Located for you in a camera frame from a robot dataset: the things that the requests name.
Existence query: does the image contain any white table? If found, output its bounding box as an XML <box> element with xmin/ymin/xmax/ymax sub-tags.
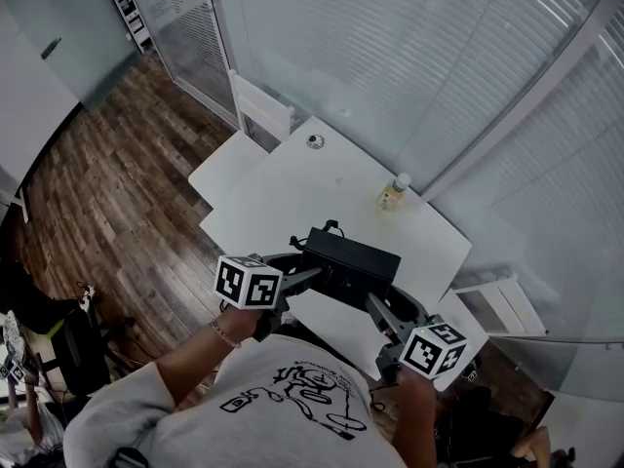
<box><xmin>198</xmin><ymin>116</ymin><xmax>473</xmax><ymax>393</ymax></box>

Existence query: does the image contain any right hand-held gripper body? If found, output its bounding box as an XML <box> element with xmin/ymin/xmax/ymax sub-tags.
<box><xmin>376</xmin><ymin>316</ymin><xmax>472</xmax><ymax>385</ymax></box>

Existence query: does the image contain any frosted glass door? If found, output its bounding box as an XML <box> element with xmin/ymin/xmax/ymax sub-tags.
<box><xmin>0</xmin><ymin>0</ymin><xmax>143</xmax><ymax>112</ymax></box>

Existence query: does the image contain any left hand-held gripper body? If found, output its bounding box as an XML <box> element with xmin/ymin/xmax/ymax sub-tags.
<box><xmin>214</xmin><ymin>253</ymin><xmax>294</xmax><ymax>343</ymax></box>

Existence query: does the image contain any person's right forearm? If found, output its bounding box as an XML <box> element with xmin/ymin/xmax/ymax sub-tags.
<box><xmin>388</xmin><ymin>369</ymin><xmax>439</xmax><ymax>468</ymax></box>

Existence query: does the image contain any black office chair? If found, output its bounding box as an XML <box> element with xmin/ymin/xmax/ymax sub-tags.
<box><xmin>47</xmin><ymin>283</ymin><xmax>138</xmax><ymax>400</ymax></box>

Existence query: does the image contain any white chair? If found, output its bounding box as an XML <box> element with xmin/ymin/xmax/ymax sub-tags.
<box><xmin>187</xmin><ymin>68</ymin><xmax>297</xmax><ymax>210</ymax></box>
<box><xmin>436</xmin><ymin>271</ymin><xmax>548</xmax><ymax>395</ymax></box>

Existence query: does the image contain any beaded bracelet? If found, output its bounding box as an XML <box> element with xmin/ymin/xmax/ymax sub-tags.
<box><xmin>209</xmin><ymin>319</ymin><xmax>243</xmax><ymax>351</ymax></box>

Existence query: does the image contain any clear bottle with white cap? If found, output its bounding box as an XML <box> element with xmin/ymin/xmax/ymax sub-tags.
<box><xmin>376</xmin><ymin>172</ymin><xmax>412</xmax><ymax>213</ymax></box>

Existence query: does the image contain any white shelf unit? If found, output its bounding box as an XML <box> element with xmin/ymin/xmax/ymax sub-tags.
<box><xmin>98</xmin><ymin>0</ymin><xmax>155</xmax><ymax>54</ymax></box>

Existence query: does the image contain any grey printed t-shirt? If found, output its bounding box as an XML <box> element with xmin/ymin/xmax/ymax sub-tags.
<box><xmin>62</xmin><ymin>332</ymin><xmax>407</xmax><ymax>468</ymax></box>

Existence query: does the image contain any person's left forearm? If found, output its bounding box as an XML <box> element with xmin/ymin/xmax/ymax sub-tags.
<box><xmin>154</xmin><ymin>303</ymin><xmax>267</xmax><ymax>410</ymax></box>

